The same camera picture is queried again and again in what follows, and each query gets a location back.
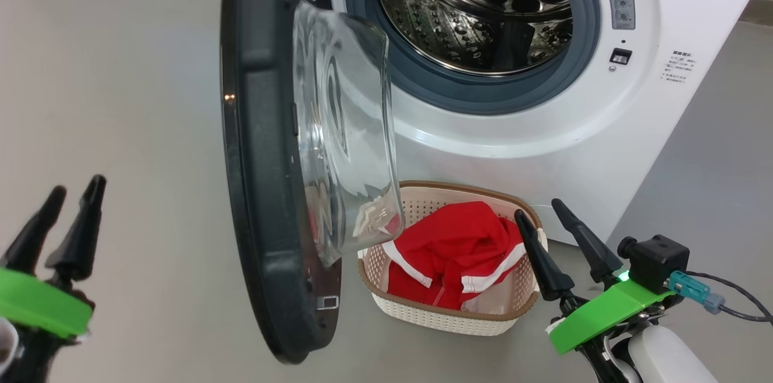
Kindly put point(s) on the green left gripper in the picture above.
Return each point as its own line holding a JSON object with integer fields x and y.
{"x": 42, "y": 304}

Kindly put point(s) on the cream perforated laundry basket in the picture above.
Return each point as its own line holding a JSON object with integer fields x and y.
{"x": 423, "y": 319}

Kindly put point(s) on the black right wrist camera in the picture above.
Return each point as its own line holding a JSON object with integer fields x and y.
{"x": 658, "y": 259}

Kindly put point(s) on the printed text instruction label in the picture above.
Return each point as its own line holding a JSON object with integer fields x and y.
{"x": 678, "y": 67}

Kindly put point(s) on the black round washer door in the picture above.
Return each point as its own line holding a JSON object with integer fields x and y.
{"x": 266, "y": 159}

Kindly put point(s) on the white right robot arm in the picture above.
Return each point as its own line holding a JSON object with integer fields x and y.
{"x": 664, "y": 359}

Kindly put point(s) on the red garment with white stripes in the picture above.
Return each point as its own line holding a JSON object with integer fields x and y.
{"x": 453, "y": 244}

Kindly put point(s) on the white front-load washing machine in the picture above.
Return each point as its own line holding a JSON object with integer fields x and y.
{"x": 604, "y": 129}

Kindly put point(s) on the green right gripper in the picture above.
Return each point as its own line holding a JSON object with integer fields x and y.
{"x": 604, "y": 313}

